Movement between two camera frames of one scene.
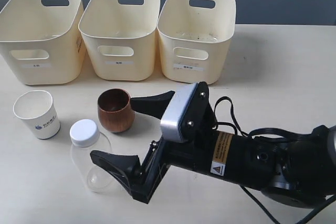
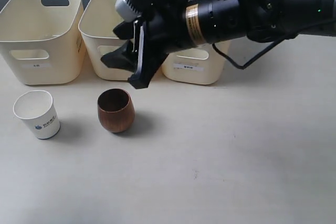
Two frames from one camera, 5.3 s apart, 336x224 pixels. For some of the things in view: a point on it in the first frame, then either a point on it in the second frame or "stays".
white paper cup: [37, 109] stays
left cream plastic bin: [42, 35] stays
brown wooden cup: [115, 110] stays
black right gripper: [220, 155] → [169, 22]
